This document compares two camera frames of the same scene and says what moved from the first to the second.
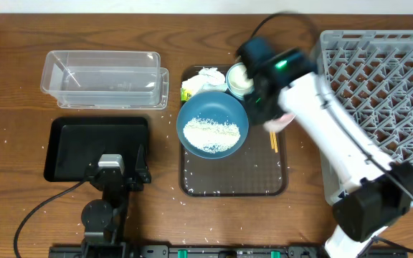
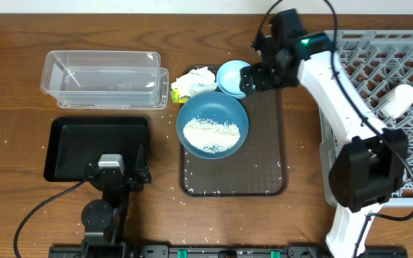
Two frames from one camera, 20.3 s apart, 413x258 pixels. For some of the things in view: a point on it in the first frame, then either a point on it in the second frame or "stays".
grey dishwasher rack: x=388 y=78 stays
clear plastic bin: x=99 y=79 stays
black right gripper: x=255 y=116 -> x=259 y=70
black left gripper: x=144 y=172 stays
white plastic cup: x=236 y=81 -> x=397 y=99
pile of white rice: x=211 y=136 stays
